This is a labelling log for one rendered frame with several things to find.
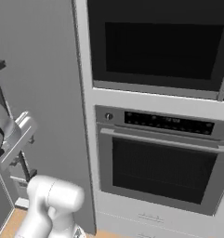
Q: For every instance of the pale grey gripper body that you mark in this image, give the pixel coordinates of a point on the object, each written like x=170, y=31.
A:
x=25, y=130

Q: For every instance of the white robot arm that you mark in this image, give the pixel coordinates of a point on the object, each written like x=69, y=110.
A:
x=56, y=198

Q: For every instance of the grey panel with pale edge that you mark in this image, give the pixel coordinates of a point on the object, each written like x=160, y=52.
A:
x=1, y=204

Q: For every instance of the white oven cabinet housing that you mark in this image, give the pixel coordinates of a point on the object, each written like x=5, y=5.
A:
x=89, y=155

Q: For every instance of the round steel oven knob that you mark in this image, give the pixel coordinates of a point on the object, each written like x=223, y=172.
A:
x=109, y=116

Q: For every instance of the oven door with dark window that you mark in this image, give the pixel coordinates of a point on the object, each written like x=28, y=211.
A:
x=163, y=170

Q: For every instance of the steel built-in oven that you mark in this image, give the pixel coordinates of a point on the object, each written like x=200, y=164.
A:
x=166, y=124

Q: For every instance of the black built-in microwave oven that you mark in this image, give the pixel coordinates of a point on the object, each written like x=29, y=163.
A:
x=163, y=46

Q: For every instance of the white drawer front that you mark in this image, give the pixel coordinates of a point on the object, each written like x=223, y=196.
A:
x=191, y=224

